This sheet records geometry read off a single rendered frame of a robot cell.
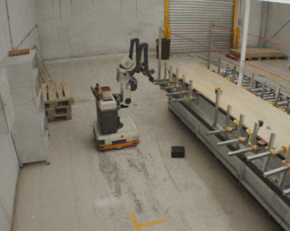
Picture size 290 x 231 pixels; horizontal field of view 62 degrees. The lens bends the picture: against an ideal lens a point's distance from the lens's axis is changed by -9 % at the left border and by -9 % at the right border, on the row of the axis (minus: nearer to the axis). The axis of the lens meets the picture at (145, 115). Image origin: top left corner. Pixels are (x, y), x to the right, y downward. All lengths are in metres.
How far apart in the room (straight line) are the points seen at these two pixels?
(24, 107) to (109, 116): 1.22
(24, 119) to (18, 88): 0.44
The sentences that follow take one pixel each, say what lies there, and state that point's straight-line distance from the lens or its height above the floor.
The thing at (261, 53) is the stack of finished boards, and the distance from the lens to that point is 11.05.
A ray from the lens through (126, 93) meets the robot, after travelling 4.01.
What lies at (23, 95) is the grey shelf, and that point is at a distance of 3.60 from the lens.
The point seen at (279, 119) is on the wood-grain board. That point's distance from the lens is 3.51.
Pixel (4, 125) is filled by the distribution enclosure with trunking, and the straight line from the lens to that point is 2.78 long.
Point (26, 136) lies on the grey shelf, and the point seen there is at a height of 0.52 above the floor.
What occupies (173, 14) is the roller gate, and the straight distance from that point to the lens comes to 10.58.
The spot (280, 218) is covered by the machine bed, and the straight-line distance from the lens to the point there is 3.15.
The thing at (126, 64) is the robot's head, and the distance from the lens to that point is 3.88.
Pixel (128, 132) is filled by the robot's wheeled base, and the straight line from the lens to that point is 4.09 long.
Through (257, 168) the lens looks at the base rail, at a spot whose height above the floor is 0.70.
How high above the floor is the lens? 2.28
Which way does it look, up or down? 26 degrees down
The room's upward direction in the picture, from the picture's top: straight up
